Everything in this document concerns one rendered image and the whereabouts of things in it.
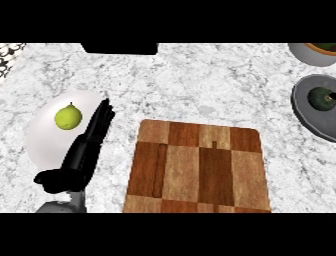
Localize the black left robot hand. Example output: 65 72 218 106
32 98 116 195

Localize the dark green squash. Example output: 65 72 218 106
307 86 336 112

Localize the wooden checkered cutting board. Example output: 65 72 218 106
121 118 274 214

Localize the white round plate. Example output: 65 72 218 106
23 89 109 172

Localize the yellow-green lemon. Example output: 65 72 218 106
53 102 84 131

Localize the grey potted plant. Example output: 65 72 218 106
286 42 336 68

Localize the black appliance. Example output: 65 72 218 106
79 42 161 56

